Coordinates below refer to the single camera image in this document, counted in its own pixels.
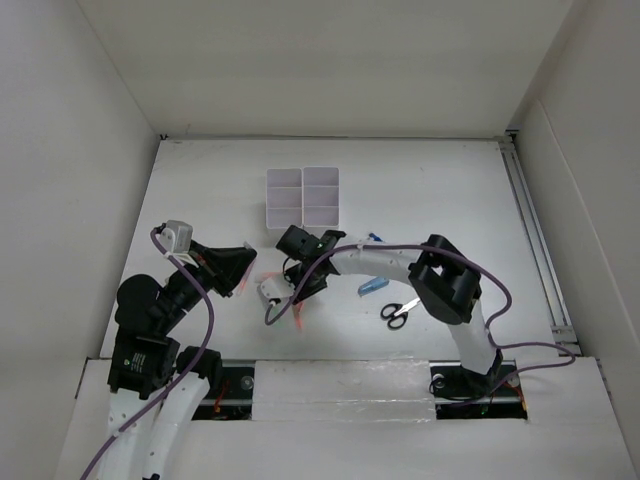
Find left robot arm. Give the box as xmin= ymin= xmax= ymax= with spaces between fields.
xmin=81 ymin=242 xmax=257 ymax=479

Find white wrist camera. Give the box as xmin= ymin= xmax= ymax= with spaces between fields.
xmin=152 ymin=220 xmax=193 ymax=260
xmin=257 ymin=276 xmax=290 ymax=306

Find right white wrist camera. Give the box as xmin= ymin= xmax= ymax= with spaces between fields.
xmin=257 ymin=276 xmax=290 ymax=306

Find white right organizer container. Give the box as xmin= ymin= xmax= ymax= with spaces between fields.
xmin=302 ymin=166 xmax=340 ymax=229

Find orange pen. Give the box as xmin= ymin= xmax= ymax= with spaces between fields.
xmin=292 ymin=303 xmax=304 ymax=331

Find white left organizer container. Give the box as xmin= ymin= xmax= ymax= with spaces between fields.
xmin=266 ymin=168 xmax=303 ymax=231

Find blue correction tape dispenser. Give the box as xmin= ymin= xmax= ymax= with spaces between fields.
xmin=357 ymin=277 xmax=390 ymax=297

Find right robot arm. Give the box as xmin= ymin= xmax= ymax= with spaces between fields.
xmin=276 ymin=226 xmax=503 ymax=399

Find aluminium rail strip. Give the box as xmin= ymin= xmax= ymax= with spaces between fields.
xmin=496 ymin=130 xmax=582 ymax=356

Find pink pen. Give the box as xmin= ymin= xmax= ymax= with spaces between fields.
xmin=236 ymin=270 xmax=250 ymax=296

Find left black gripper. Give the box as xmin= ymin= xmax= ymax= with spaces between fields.
xmin=157 ymin=236 xmax=256 ymax=331

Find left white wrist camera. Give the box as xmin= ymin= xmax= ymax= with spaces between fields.
xmin=152 ymin=220 xmax=193 ymax=260

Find black handled scissors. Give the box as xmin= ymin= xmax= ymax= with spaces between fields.
xmin=380 ymin=298 xmax=421 ymax=331

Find white organizer container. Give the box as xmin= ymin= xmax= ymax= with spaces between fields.
xmin=266 ymin=168 xmax=303 ymax=231
xmin=302 ymin=166 xmax=340 ymax=229

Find orange yellow highlighter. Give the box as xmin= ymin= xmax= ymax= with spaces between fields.
xmin=255 ymin=272 xmax=282 ymax=283

